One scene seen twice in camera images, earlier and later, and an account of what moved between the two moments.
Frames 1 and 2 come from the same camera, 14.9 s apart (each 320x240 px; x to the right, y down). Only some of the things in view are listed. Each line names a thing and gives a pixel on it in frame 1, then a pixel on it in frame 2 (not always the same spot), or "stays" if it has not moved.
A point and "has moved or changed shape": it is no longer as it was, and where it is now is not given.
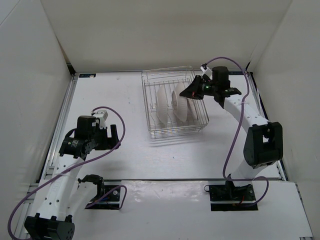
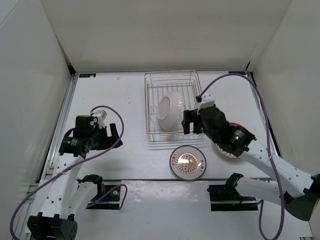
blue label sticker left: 87,75 stays
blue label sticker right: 235,72 stays
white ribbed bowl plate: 162,105 has moved or changed shape
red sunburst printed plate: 192,108 to 188,162
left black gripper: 108,143 stays
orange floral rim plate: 179,103 to 224,153
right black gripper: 193,90 to 191,116
